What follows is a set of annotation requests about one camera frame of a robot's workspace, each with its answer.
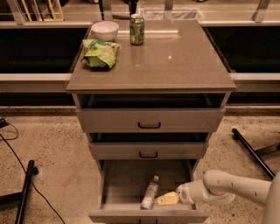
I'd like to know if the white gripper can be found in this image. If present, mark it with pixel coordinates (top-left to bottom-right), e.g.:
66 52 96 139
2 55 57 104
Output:
155 183 195 206

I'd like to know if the clear plastic water bottle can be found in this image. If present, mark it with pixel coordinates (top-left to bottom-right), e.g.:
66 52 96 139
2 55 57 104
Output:
140 175 159 210

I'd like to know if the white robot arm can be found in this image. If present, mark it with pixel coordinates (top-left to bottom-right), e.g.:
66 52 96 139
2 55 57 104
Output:
156 170 280 224

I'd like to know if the bottom grey drawer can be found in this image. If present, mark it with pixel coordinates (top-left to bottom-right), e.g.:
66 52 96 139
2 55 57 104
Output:
89 159 208 224

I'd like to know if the grey drawer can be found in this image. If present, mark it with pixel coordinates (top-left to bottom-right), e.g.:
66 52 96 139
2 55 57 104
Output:
89 159 208 224
77 94 225 133
89 133 208 160

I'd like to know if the middle grey drawer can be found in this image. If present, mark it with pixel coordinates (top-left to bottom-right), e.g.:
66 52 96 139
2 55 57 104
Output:
89 133 208 160

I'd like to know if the grey drawer cabinet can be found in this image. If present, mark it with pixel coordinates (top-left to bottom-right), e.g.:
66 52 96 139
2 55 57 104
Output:
66 18 237 165

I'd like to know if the top grey drawer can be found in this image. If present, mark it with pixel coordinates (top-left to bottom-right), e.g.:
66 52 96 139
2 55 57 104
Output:
77 94 225 133

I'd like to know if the black stand leg right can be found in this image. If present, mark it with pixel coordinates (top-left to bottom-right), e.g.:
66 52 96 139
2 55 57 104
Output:
232 128 280 179

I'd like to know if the black stand leg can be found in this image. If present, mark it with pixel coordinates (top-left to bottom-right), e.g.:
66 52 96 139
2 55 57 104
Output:
232 128 280 179
0 160 39 224

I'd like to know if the black stand leg left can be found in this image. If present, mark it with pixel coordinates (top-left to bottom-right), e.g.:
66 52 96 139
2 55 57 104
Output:
0 160 39 224

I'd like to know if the green chip bag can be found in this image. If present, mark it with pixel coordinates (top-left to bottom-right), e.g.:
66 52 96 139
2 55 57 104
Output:
82 39 120 68

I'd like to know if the green soda can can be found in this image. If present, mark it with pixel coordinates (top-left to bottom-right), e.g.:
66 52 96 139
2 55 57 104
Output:
129 14 144 45

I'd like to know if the white bowl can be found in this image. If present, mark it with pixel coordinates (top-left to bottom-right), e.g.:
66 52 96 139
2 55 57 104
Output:
91 21 119 41

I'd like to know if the wooden rack background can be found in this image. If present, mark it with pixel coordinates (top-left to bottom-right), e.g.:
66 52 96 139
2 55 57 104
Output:
17 0 65 21

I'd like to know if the black middle drawer handle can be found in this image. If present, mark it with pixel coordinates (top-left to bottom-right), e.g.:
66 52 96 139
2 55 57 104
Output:
138 152 158 159

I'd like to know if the black drawer handle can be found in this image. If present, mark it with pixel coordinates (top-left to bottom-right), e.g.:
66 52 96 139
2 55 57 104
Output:
137 122 161 129
138 152 158 159

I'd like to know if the black top drawer handle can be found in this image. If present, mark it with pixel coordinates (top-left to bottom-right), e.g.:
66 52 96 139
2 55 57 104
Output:
137 122 161 129

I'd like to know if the black floor cable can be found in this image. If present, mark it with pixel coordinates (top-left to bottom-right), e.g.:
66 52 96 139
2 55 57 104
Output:
0 117 67 224

